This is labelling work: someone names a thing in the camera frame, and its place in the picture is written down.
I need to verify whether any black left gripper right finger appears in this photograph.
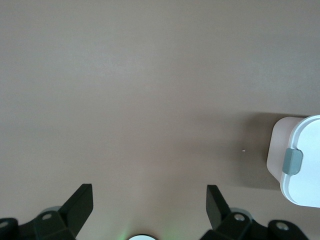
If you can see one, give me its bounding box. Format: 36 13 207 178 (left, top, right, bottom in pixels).
201 184 309 240

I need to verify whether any pale pink box base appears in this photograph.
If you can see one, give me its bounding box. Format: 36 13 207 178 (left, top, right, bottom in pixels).
266 116 301 186

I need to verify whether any white plastic box lid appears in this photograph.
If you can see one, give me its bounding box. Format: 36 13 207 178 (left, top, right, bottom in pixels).
279 114 320 209

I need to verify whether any grey lid latch clip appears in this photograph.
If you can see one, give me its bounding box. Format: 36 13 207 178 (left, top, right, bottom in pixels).
282 147 304 175

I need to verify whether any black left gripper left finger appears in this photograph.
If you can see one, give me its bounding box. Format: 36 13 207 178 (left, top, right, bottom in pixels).
0 183 94 240

